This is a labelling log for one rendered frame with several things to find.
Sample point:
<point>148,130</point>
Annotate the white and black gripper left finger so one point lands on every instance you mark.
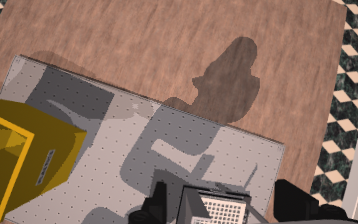
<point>154,209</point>

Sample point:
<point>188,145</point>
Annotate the yellow open-top bin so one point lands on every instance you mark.
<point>43,160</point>

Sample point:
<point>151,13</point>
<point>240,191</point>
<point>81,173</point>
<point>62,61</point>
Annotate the grey flat base plate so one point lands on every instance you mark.
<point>131,143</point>

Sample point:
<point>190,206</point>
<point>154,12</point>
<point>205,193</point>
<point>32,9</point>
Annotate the white well plate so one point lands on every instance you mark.
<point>228,210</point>

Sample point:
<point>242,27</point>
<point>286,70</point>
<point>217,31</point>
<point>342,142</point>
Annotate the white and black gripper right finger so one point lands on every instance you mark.
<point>293,204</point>

